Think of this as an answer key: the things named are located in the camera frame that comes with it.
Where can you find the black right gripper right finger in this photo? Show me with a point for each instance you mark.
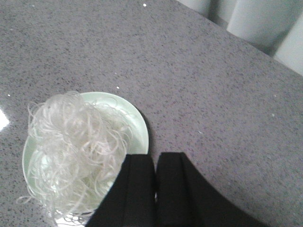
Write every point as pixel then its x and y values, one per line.
pixel 186 199

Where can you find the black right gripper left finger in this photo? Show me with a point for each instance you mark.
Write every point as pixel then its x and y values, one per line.
pixel 131 200

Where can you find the white vermicelli noodle bundle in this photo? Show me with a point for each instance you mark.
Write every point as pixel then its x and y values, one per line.
pixel 73 146

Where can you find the light green round plate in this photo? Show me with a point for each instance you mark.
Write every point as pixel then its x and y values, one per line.
pixel 136 127

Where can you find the white pleated curtain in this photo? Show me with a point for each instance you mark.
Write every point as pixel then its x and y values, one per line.
pixel 272 26

